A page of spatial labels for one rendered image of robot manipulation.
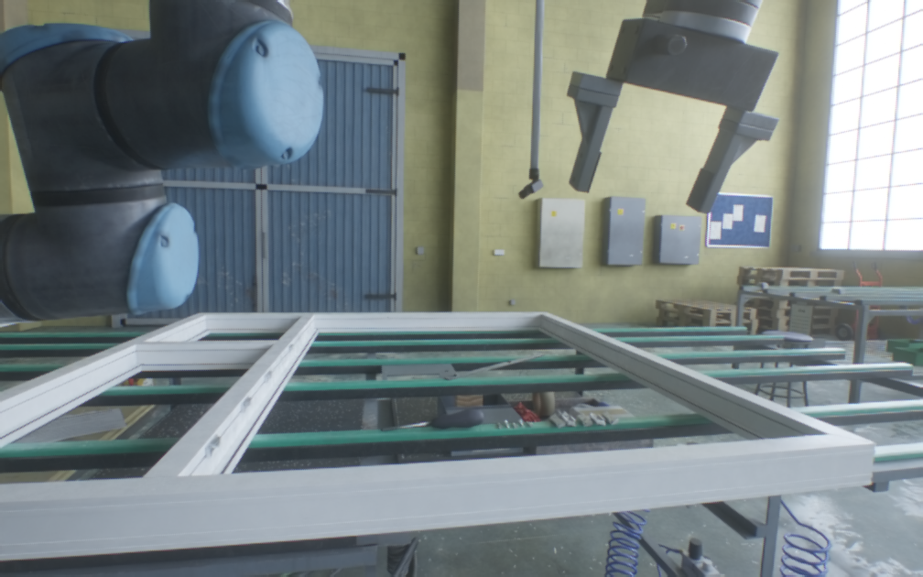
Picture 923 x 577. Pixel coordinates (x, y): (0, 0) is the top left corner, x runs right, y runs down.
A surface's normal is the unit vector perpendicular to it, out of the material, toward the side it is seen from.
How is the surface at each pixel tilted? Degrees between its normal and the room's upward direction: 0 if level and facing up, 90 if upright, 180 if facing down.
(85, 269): 101
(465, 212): 90
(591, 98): 113
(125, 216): 96
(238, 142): 143
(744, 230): 90
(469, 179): 90
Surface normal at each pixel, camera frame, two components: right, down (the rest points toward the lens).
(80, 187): 0.39, 0.26
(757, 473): 0.18, 0.09
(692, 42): 0.08, 0.48
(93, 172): 0.61, 0.22
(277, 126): 0.96, 0.15
